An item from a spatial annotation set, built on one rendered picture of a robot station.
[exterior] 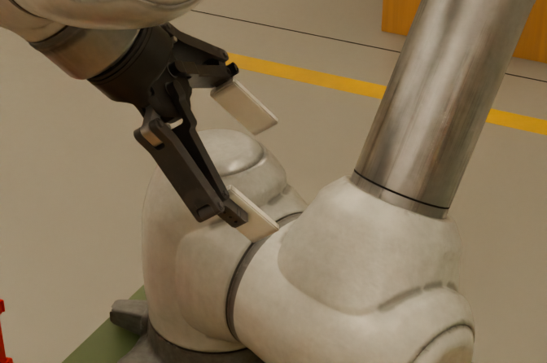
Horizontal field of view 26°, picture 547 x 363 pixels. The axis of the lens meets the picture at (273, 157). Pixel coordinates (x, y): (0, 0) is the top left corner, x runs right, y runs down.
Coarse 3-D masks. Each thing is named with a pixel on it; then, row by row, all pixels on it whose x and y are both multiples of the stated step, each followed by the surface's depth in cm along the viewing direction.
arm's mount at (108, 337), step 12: (144, 288) 147; (108, 324) 141; (96, 336) 139; (108, 336) 139; (120, 336) 139; (132, 336) 139; (84, 348) 137; (96, 348) 137; (108, 348) 137; (120, 348) 137; (72, 360) 136; (84, 360) 136; (96, 360) 136; (108, 360) 136
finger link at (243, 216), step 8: (232, 200) 103; (200, 208) 100; (208, 208) 100; (232, 208) 102; (240, 208) 104; (200, 216) 100; (208, 216) 100; (224, 216) 103; (232, 216) 103; (240, 216) 103; (232, 224) 104; (240, 224) 104
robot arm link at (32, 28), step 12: (0, 0) 86; (12, 0) 85; (0, 12) 89; (12, 12) 88; (24, 12) 86; (0, 24) 92; (12, 24) 91; (24, 24) 90; (36, 24) 90; (48, 24) 92; (60, 24) 92; (24, 36) 94; (36, 36) 93; (48, 36) 93
